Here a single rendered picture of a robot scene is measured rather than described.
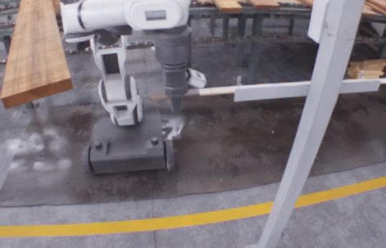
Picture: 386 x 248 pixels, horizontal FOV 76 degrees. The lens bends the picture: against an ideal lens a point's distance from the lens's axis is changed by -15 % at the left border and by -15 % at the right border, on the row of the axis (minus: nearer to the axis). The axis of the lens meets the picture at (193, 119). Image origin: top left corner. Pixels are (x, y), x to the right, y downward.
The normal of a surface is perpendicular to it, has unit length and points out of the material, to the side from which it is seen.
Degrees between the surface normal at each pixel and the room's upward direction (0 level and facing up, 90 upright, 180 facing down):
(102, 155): 45
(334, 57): 90
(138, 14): 90
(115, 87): 86
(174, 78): 90
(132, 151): 0
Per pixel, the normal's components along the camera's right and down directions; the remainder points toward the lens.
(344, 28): 0.15, 0.61
